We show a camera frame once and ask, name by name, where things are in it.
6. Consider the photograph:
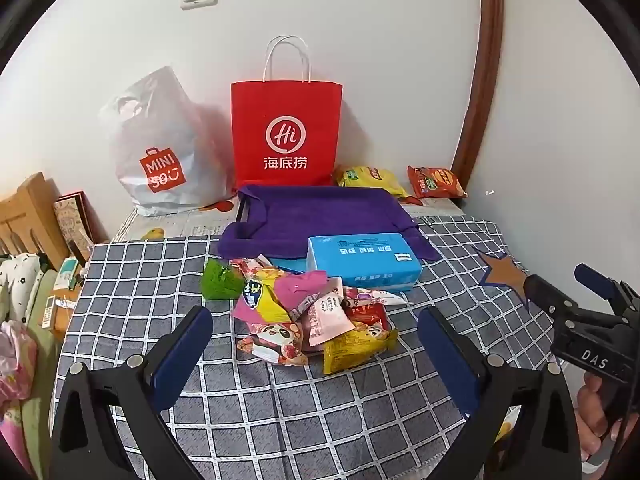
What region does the white plastic bag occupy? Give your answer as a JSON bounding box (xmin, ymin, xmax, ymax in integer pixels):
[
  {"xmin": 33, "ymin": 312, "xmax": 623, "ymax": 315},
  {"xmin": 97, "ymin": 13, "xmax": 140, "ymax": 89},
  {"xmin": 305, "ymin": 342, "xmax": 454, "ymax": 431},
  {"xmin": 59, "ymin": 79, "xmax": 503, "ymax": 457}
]
[{"xmin": 99, "ymin": 66, "xmax": 236, "ymax": 217}]

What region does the purple towel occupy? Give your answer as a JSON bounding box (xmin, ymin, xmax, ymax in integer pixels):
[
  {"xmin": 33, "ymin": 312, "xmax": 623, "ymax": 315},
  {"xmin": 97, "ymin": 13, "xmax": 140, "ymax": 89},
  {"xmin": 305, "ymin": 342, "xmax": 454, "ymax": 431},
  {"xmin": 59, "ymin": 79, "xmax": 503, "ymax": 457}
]
[{"xmin": 217, "ymin": 185, "xmax": 441, "ymax": 263}]

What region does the brown wooden door frame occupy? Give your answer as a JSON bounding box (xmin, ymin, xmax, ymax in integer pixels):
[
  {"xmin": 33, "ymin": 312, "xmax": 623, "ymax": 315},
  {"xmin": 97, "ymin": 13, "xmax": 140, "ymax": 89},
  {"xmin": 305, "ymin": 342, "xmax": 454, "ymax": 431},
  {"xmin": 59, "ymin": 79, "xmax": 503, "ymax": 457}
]
[{"xmin": 450, "ymin": 0, "xmax": 506, "ymax": 206}]

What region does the pink and yellow snack packet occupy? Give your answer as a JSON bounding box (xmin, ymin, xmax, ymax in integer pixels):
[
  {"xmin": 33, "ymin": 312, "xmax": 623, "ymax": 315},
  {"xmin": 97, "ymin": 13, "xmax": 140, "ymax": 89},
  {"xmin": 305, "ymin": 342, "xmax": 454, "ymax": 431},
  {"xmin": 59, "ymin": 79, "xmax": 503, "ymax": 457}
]
[{"xmin": 232, "ymin": 270, "xmax": 328, "ymax": 323}]

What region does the person's right hand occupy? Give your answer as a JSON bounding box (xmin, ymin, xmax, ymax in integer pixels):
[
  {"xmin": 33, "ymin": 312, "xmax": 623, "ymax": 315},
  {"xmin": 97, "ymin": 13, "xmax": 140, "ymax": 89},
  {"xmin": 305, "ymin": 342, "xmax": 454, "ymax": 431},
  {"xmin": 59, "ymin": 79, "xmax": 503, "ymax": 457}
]
[{"xmin": 575, "ymin": 374, "xmax": 621, "ymax": 442}]

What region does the small white box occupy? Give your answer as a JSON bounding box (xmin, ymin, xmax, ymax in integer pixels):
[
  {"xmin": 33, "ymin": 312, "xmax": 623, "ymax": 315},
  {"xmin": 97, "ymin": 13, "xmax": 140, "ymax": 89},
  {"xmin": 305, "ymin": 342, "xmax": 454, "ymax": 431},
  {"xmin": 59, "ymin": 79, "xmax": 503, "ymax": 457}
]
[{"xmin": 59, "ymin": 257, "xmax": 86, "ymax": 291}]

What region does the orange chips bag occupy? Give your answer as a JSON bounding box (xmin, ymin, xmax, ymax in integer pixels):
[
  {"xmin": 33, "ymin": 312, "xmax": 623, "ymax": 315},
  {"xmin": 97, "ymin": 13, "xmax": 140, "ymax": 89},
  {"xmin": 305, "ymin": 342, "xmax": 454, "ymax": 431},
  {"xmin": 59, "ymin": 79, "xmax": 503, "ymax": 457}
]
[{"xmin": 407, "ymin": 165, "xmax": 468, "ymax": 200}]

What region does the blue tissue pack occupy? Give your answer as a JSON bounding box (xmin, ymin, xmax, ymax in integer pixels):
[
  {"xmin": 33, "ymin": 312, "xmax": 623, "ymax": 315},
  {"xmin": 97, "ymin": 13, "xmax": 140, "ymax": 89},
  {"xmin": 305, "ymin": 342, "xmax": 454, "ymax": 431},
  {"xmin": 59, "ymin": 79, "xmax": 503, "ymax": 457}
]
[{"xmin": 306, "ymin": 232, "xmax": 423, "ymax": 293}]

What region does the red paper bag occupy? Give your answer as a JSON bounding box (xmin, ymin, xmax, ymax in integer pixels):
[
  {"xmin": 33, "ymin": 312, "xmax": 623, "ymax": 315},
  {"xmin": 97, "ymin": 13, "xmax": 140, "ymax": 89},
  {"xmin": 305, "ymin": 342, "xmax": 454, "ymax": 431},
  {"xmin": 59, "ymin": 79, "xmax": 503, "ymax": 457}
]
[{"xmin": 231, "ymin": 35, "xmax": 345, "ymax": 190}]

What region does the panda print snack packet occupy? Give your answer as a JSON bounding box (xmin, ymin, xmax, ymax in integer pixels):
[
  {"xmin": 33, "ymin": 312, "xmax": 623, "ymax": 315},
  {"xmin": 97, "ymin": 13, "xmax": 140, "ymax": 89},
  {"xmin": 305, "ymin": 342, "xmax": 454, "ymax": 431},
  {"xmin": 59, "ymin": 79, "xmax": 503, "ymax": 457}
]
[{"xmin": 236, "ymin": 322, "xmax": 310, "ymax": 367}]

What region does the white dotted cloth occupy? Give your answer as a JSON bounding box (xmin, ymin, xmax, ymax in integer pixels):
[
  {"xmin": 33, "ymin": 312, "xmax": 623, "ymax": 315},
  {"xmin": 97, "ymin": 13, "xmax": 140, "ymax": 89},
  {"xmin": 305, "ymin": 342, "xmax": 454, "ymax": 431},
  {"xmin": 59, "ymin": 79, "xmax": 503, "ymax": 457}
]
[{"xmin": 0, "ymin": 252, "xmax": 46, "ymax": 321}]

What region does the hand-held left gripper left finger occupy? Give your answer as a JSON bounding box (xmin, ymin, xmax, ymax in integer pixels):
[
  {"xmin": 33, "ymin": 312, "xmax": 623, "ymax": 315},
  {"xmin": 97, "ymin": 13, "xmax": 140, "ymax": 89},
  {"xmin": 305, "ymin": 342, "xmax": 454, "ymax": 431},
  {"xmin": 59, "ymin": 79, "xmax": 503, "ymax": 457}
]
[{"xmin": 50, "ymin": 305, "xmax": 215, "ymax": 480}]

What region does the green snack packet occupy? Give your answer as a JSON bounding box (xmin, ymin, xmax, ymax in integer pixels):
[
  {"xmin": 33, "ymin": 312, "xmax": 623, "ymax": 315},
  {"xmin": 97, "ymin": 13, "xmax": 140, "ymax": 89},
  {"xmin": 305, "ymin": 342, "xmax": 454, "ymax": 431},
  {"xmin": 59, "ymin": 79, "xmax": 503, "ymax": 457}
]
[{"xmin": 200, "ymin": 258, "xmax": 243, "ymax": 301}]

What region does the wooden headboard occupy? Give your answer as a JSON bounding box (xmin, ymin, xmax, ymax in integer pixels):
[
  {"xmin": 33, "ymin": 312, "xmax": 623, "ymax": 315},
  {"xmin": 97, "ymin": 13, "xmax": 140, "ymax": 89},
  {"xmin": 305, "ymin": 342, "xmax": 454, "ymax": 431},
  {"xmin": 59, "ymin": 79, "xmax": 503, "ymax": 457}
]
[{"xmin": 0, "ymin": 172, "xmax": 71, "ymax": 271}]

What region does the grey checkered cloth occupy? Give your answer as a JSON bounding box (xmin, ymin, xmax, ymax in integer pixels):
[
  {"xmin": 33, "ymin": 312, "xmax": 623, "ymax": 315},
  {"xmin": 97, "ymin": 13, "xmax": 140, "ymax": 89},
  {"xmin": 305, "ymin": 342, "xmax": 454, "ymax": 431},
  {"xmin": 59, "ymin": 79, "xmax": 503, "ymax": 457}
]
[{"xmin": 52, "ymin": 215, "xmax": 566, "ymax": 480}]

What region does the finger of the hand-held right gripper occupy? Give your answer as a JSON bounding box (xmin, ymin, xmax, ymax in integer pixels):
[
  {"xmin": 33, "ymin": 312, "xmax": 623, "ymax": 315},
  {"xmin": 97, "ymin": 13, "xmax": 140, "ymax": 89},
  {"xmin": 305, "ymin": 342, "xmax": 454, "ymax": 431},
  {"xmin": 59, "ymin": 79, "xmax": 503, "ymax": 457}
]
[
  {"xmin": 523, "ymin": 273, "xmax": 621, "ymax": 321},
  {"xmin": 574, "ymin": 262, "xmax": 640, "ymax": 318}
]

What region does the pink cloth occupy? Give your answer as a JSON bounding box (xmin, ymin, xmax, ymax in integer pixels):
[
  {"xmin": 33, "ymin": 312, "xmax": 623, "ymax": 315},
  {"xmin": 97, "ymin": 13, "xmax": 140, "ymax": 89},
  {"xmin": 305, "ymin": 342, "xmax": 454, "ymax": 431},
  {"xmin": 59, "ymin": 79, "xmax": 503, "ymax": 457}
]
[{"xmin": 0, "ymin": 320, "xmax": 38, "ymax": 401}]

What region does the small pink white candy packet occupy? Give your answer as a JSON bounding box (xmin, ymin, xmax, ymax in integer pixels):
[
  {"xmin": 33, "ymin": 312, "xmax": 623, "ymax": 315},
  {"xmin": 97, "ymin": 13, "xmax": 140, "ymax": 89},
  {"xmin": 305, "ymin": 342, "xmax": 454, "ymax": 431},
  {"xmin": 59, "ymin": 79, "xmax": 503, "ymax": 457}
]
[{"xmin": 230, "ymin": 257, "xmax": 273, "ymax": 281}]

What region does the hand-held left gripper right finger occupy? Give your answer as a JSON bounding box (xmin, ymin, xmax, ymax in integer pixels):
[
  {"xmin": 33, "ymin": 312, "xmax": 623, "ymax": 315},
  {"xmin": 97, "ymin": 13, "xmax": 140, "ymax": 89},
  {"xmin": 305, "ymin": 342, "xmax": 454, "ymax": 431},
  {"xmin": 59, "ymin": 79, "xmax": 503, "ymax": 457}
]
[{"xmin": 417, "ymin": 306, "xmax": 583, "ymax": 480}]

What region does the long white pink candy packet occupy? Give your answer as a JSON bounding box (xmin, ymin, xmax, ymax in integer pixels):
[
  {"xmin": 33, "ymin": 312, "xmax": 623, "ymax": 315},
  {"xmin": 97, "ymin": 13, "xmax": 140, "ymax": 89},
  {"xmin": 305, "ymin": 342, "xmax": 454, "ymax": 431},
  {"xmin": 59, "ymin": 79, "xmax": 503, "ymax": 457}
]
[{"xmin": 345, "ymin": 287, "xmax": 408, "ymax": 307}]

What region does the brown patterned box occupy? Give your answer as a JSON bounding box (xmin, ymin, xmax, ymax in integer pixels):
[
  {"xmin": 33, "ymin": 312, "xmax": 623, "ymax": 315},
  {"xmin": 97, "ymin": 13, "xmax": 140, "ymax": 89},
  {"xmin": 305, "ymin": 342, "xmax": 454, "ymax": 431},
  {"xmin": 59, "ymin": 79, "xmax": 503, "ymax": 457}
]
[{"xmin": 53, "ymin": 190, "xmax": 108, "ymax": 261}]

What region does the light pink snack packet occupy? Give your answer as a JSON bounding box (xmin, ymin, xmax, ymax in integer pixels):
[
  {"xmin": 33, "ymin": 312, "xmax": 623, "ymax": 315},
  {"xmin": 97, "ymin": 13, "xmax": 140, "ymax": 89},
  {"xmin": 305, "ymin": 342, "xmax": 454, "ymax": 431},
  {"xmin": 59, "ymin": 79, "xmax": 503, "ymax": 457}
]
[{"xmin": 306, "ymin": 280, "xmax": 356, "ymax": 347}]

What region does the red snack packet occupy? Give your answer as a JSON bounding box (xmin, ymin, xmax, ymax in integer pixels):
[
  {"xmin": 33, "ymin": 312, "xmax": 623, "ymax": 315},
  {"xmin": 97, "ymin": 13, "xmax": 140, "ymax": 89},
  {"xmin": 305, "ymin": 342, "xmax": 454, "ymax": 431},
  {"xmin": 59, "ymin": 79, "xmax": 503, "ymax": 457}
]
[{"xmin": 345, "ymin": 302, "xmax": 388, "ymax": 333}]

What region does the yellow chips bag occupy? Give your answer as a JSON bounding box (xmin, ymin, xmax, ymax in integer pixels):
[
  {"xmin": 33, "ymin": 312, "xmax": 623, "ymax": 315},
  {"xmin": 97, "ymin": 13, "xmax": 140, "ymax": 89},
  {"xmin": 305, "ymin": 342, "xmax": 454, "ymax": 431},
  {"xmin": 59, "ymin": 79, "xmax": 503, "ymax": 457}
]
[{"xmin": 334, "ymin": 166, "xmax": 410, "ymax": 200}]

